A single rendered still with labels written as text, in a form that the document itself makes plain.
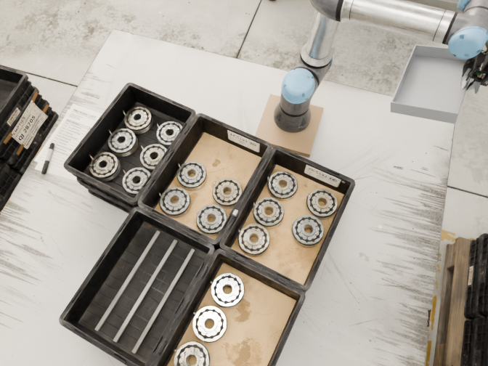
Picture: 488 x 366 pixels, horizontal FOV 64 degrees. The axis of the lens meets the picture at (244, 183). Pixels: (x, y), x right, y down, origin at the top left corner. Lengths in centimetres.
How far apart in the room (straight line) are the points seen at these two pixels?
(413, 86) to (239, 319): 97
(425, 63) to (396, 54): 143
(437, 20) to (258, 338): 98
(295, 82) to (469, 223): 143
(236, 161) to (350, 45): 174
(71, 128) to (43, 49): 148
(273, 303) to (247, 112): 81
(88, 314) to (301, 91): 102
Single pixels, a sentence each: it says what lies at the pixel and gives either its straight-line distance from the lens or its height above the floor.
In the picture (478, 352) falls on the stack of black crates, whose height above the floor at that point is 30.
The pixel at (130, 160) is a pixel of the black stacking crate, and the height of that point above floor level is 83.
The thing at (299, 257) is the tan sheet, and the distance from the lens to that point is 131.
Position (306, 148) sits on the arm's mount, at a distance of 158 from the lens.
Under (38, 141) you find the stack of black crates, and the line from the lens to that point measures 241.
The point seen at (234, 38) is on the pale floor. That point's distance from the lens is 294.
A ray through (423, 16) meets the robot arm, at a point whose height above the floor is 138.
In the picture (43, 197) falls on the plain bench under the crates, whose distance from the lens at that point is 171.
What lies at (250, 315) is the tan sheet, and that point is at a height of 83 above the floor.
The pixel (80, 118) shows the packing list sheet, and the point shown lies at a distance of 183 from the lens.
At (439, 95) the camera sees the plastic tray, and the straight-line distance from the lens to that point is 148.
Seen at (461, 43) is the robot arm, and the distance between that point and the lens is 110.
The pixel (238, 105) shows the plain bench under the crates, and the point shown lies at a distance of 171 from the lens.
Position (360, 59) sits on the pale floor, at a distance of 290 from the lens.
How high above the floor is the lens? 209
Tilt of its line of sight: 66 degrees down
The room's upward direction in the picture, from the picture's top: 2 degrees counter-clockwise
